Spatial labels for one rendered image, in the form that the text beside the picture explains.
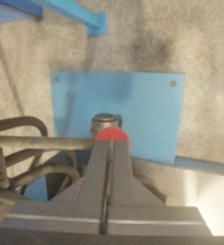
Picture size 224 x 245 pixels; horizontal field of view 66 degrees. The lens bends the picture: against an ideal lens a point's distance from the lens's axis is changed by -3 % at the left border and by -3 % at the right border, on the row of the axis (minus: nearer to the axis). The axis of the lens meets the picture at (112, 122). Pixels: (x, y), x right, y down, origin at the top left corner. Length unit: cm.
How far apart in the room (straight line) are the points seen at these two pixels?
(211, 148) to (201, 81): 39
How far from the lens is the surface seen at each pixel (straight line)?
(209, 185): 111
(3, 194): 23
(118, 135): 16
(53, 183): 77
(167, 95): 97
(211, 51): 109
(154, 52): 109
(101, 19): 122
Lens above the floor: 108
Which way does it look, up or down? 63 degrees down
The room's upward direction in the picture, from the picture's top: 125 degrees counter-clockwise
